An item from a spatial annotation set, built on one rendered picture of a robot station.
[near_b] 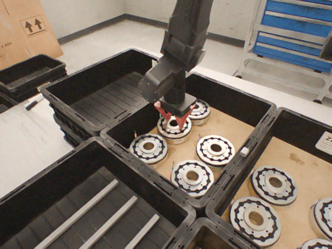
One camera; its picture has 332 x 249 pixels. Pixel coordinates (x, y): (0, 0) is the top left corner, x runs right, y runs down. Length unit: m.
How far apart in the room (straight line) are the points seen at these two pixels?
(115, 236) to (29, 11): 2.99
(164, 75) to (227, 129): 0.33
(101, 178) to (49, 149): 0.35
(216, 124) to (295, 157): 0.24
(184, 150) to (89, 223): 0.30
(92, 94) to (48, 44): 2.46
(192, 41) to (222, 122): 0.36
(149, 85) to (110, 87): 0.45
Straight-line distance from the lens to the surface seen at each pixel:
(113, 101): 0.80
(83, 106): 0.81
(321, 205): 0.59
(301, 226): 0.58
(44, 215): 0.58
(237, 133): 0.69
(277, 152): 0.68
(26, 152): 0.92
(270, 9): 2.36
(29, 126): 1.03
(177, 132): 0.61
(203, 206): 0.41
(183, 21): 0.41
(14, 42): 3.15
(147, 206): 0.52
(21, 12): 3.21
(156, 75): 0.44
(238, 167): 0.48
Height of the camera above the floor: 1.30
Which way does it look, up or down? 43 degrees down
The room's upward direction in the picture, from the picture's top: straight up
